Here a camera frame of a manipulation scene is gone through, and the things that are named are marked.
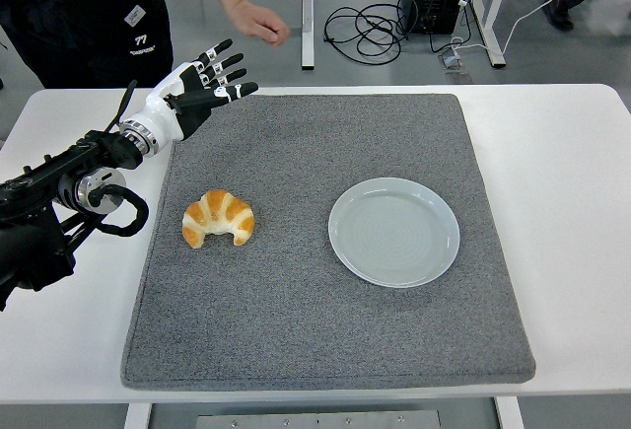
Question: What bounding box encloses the grey metal plate with screws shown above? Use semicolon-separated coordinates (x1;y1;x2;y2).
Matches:
195;408;443;429

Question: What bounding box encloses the coiled black floor cable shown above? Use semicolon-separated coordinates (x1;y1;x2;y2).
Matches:
323;2;413;64

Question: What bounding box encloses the white table leg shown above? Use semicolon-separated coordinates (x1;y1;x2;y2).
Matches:
494;395;525;429
123;402;152;429

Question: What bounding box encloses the straight white desk leg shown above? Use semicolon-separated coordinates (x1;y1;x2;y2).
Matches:
300;0;316;72

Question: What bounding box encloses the person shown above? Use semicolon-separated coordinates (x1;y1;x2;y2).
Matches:
0;0;175;90

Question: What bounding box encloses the slanted white desk leg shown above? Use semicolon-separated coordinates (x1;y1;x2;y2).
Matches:
467;0;519;69

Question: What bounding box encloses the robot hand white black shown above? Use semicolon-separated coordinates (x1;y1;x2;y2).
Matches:
125;37;260;147

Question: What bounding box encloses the pale blue-grey plate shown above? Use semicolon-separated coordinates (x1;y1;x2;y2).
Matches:
327;177;461;289

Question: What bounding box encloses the white floor cable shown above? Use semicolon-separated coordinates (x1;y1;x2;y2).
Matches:
449;0;566;55

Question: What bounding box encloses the person's hand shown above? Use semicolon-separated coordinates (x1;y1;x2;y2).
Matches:
230;0;292;48

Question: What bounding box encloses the croissant bread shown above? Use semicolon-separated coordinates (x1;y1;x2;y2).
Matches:
181;188;256;250

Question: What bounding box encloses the metal floor socket box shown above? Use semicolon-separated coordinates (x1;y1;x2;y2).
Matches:
438;51;472;75

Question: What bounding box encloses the grey fabric mat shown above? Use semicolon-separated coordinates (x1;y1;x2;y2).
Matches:
120;93;537;392

